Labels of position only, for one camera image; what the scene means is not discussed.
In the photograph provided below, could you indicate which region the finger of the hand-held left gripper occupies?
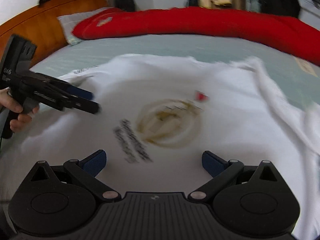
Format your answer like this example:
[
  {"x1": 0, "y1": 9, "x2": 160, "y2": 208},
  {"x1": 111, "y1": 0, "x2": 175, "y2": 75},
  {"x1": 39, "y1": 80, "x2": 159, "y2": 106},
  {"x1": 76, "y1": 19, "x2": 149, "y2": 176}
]
[
  {"x1": 65, "y1": 84, "x2": 95, "y2": 100},
  {"x1": 66, "y1": 97, "x2": 101, "y2": 115}
]

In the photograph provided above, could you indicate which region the checked pillow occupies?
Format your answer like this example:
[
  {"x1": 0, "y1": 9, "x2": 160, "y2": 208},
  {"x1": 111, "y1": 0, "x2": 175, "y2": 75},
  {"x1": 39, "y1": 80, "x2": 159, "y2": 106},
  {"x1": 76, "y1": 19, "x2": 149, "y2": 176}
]
[{"x1": 57, "y1": 7, "x2": 110, "y2": 46}]

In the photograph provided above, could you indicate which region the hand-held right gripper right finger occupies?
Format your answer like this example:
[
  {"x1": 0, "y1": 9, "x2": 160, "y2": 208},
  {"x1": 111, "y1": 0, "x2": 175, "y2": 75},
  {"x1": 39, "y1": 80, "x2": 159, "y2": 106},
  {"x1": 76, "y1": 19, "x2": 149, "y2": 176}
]
[{"x1": 188, "y1": 151, "x2": 285, "y2": 202}]

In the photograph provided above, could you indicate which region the red quilt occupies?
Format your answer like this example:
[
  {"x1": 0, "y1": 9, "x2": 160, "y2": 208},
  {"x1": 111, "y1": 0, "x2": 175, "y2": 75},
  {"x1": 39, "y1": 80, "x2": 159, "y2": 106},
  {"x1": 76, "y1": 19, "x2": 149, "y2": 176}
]
[{"x1": 72, "y1": 6, "x2": 320, "y2": 67}]

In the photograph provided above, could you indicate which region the black backpack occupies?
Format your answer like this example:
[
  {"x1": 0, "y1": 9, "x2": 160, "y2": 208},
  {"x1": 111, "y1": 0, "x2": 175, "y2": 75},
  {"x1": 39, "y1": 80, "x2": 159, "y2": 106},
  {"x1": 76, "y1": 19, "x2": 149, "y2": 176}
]
[{"x1": 114, "y1": 0, "x2": 137, "y2": 12}]

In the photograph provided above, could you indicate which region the person's left hand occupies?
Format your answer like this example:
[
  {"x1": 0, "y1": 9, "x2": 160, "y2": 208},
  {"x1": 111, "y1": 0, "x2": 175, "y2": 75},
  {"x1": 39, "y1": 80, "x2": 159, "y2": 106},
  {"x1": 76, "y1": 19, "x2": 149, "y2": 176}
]
[{"x1": 0, "y1": 89, "x2": 40, "y2": 133}]

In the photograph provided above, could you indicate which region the white printed t-shirt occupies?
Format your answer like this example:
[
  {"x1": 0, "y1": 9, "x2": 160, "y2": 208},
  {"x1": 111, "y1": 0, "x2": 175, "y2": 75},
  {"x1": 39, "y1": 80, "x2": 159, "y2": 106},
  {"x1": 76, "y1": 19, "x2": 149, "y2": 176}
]
[{"x1": 21, "y1": 54, "x2": 320, "y2": 240}]

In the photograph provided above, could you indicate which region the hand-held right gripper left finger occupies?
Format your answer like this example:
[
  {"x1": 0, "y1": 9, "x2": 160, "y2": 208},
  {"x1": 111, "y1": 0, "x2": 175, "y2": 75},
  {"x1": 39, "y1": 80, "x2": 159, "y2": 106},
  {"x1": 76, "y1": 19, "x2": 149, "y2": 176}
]
[{"x1": 24, "y1": 149, "x2": 122, "y2": 203}]

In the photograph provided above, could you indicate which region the wooden headboard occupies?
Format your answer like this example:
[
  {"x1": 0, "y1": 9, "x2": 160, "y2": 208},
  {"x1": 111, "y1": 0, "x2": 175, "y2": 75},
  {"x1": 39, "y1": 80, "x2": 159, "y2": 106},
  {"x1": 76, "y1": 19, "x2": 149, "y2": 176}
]
[{"x1": 0, "y1": 0, "x2": 109, "y2": 69}]

